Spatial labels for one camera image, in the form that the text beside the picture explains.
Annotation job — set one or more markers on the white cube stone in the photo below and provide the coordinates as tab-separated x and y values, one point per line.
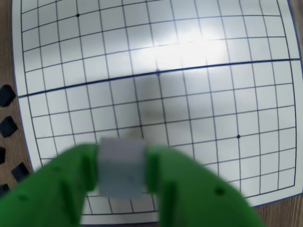
122	168

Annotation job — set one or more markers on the black cube stone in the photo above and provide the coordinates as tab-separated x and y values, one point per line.
9	126
7	95
20	171
3	189
2	154

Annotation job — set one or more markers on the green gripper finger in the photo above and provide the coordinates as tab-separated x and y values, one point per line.
196	201
42	196

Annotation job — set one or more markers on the white grid go board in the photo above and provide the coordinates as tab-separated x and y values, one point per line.
189	94

